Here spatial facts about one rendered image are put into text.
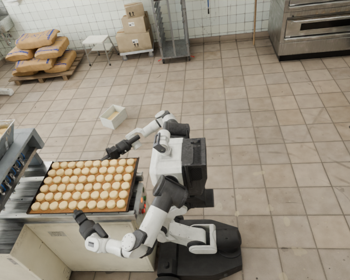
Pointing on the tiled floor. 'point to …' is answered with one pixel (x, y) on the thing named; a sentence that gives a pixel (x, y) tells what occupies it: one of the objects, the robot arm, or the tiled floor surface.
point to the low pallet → (48, 73)
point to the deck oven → (315, 28)
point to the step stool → (99, 45)
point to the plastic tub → (113, 116)
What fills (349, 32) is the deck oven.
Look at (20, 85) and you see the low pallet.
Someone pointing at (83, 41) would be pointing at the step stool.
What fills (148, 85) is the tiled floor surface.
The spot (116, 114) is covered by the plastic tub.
